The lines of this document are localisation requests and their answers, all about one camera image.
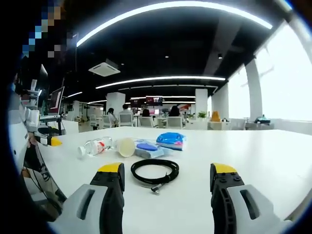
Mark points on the ceiling air conditioner unit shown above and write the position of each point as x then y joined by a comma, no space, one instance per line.
104,67

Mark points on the long curved ceiling light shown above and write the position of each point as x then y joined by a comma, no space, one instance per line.
170,6
161,78

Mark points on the white table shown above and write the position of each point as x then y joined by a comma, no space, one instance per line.
219,151

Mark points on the wall television screen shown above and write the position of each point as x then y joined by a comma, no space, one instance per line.
154,100

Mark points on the light blue wipes packet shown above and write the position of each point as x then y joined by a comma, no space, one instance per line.
147,148

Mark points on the clear plastic water bottle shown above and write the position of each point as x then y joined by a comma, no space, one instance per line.
96,146

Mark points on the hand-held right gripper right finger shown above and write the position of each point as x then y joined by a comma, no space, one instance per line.
226,195

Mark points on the white paper cup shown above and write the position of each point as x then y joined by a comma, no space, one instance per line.
125,147

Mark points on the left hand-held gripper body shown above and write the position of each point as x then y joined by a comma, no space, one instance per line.
31,119

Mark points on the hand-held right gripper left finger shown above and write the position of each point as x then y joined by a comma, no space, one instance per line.
107,195

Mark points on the computer monitor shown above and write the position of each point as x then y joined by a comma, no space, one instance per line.
55,101

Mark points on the green potted plant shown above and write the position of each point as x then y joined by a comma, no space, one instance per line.
202,115

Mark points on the white office chair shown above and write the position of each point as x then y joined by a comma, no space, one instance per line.
126,120
107,122
175,122
146,122

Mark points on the yellow bag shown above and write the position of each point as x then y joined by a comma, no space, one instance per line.
215,116

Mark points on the blue tissue packet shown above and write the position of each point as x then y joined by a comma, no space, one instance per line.
170,141

